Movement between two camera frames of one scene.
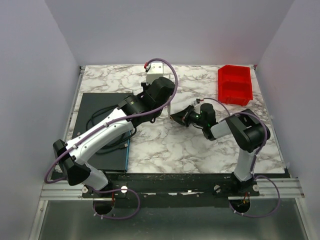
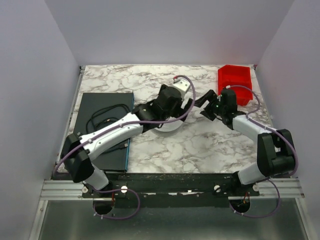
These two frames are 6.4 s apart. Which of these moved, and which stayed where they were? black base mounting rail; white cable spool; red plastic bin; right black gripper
Moved: right black gripper; white cable spool
Stayed: red plastic bin; black base mounting rail
